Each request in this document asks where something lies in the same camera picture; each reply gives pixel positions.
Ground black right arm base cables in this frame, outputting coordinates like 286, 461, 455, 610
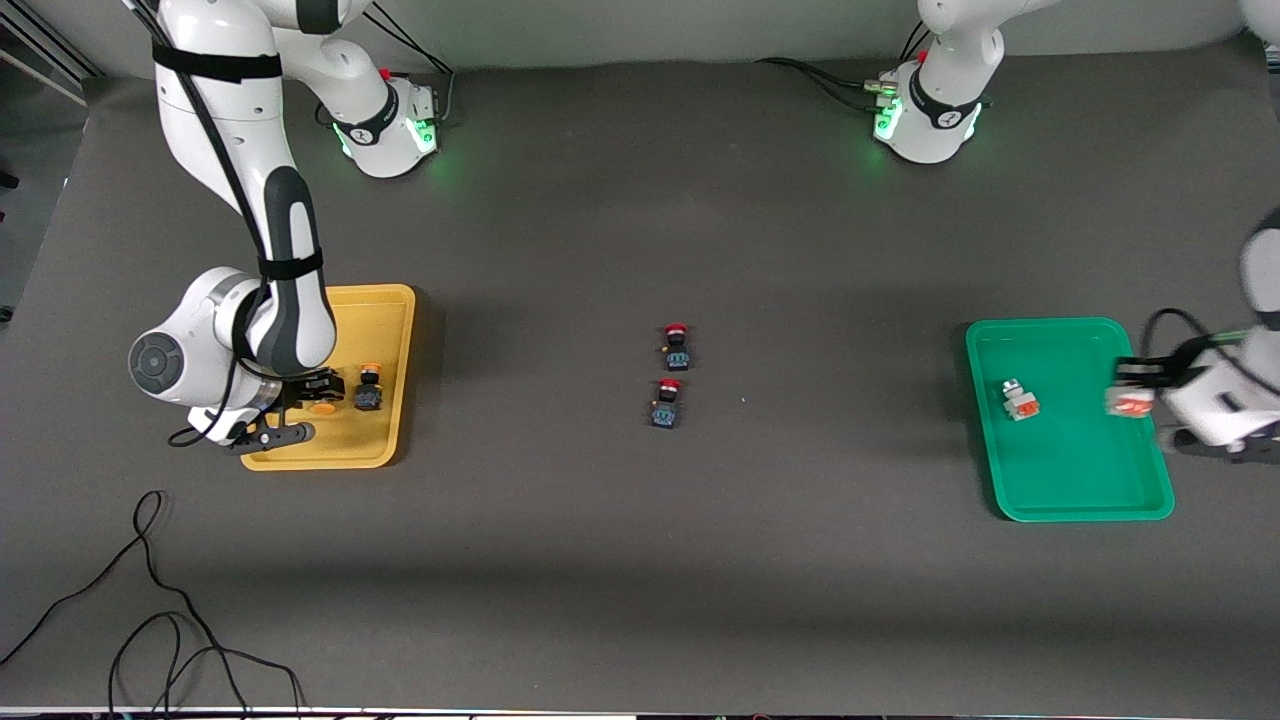
315, 8, 456, 131

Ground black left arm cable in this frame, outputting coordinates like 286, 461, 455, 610
1143, 308, 1251, 376

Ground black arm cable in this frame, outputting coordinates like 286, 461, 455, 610
130, 0, 301, 448
1143, 308, 1251, 376

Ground black arm base cables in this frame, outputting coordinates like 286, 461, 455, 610
315, 8, 456, 131
755, 22, 936, 116

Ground thin black loose cable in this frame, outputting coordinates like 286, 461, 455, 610
0, 490, 306, 716

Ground black left arm base cables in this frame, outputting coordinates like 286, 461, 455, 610
755, 22, 936, 116

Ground green plastic tray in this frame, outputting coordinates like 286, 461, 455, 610
965, 317, 1176, 523

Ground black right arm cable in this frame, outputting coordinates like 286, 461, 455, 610
130, 0, 301, 448

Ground grey metal frame rail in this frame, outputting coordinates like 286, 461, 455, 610
0, 12, 104, 106

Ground yellow plastic tray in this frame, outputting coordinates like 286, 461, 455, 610
240, 284, 417, 471

